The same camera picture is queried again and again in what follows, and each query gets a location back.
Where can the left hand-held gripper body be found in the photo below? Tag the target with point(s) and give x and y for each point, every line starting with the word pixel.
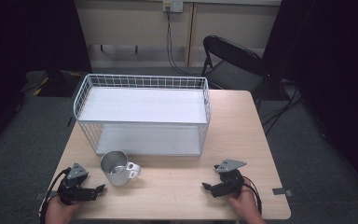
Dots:
pixel 74 191

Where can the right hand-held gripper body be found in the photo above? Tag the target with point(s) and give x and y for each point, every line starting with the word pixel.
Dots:
pixel 230 180

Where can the silver metal cup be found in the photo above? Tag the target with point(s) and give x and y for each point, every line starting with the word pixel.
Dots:
pixel 118 168

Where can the person's left hand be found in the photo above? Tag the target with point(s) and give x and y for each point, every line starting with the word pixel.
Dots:
pixel 59 211

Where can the person's right hand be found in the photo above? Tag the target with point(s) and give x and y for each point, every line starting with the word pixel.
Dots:
pixel 245 202

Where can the grey tape strip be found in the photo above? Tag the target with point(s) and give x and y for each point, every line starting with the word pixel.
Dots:
pixel 41 196
pixel 281 191

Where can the black folding chair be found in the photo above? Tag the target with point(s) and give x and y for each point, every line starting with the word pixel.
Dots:
pixel 233 62

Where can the black curtain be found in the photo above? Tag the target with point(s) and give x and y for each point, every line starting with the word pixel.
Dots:
pixel 338 77
pixel 28 46

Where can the grey stand base plate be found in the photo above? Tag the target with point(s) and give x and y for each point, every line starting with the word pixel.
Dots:
pixel 34 81

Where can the white wall outlet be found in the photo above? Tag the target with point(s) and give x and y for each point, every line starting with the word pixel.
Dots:
pixel 173 5

